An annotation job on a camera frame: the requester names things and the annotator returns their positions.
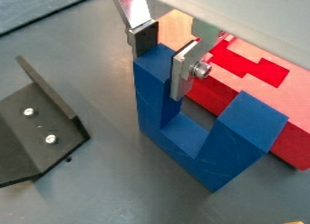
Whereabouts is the blue U-shaped block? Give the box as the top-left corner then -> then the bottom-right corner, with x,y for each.
134,44 -> 289,191

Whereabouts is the red slotted board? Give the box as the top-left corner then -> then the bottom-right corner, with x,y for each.
157,8 -> 310,171

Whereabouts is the black angle bracket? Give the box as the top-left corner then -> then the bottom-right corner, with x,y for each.
0,56 -> 90,188

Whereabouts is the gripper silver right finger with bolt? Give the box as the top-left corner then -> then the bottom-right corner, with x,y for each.
170,18 -> 219,101

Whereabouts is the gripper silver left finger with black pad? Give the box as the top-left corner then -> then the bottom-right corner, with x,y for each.
113,0 -> 159,58

